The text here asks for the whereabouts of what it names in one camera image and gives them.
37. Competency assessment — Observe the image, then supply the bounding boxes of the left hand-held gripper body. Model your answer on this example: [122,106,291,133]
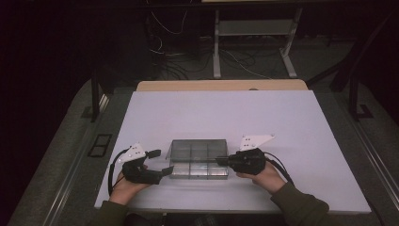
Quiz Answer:
[117,142,163,186]

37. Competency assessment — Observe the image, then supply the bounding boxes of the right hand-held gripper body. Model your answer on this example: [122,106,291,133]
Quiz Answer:
[230,134,277,176]

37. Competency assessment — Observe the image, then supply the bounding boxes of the transparent grey compartment box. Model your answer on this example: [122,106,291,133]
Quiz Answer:
[165,138,230,181]

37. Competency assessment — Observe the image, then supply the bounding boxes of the person's left hand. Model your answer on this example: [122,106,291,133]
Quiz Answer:
[109,164,152,206]

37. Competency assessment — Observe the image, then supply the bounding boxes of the person's right hand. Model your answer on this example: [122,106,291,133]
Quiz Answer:
[235,161,288,195]

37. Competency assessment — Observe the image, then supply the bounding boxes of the wooden table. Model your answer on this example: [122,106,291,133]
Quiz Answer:
[136,78,309,92]

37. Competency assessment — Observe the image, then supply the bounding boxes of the black metal stand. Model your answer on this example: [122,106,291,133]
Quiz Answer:
[348,73,375,121]
[89,67,109,123]

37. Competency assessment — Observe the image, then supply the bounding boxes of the white metal stand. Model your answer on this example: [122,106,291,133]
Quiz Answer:
[212,8,304,79]

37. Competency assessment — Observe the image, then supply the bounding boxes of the black slanted stand bar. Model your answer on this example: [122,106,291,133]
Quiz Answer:
[328,8,399,92]

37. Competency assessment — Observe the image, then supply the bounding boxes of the aluminium rail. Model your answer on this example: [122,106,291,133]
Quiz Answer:
[43,93,111,226]
[342,103,399,202]

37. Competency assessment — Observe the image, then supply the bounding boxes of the white floor cable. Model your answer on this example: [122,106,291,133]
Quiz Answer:
[224,49,272,80]

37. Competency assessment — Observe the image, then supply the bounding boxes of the black floor cables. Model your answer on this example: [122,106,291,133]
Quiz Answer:
[150,51,215,81]

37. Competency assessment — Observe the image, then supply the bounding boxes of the white looped cable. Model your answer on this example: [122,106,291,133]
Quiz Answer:
[150,10,189,36]

